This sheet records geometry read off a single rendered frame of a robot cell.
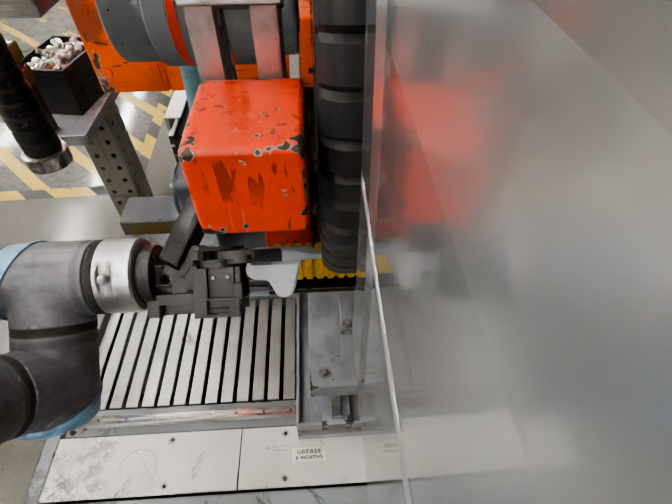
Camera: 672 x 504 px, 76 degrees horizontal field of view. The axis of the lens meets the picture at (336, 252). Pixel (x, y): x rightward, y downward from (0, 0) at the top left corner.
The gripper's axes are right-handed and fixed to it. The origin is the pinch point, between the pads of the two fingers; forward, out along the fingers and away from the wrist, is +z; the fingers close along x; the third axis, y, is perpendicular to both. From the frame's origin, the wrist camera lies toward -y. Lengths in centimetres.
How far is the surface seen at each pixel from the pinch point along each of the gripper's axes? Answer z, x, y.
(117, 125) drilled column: -58, -80, -36
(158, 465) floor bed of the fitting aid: -34, -35, 44
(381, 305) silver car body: 3.0, 37.2, 0.6
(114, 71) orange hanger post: -44, -49, -41
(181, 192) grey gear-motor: -30, -49, -13
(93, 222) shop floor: -76, -99, -9
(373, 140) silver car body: 2.9, 37.5, -5.4
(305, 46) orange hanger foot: 0, -47, -44
